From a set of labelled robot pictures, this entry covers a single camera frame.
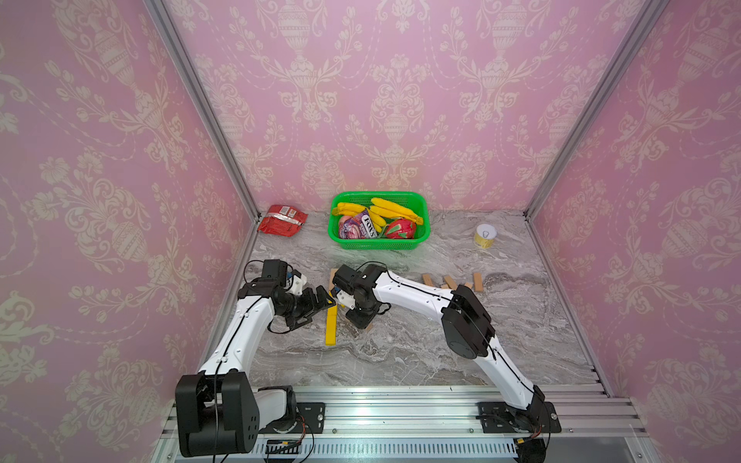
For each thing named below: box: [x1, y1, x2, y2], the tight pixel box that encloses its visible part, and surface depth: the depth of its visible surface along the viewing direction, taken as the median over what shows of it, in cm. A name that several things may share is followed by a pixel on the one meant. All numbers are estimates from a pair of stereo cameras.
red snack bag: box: [257, 204, 309, 238], surface depth 119 cm
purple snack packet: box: [338, 210, 379, 240], surface depth 109 cm
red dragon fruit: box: [384, 217, 417, 240], surface depth 108 cm
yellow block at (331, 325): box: [326, 304, 339, 347], surface depth 91 cm
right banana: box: [369, 197, 424, 226], surface depth 114 cm
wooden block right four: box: [473, 272, 484, 292], surface depth 102 cm
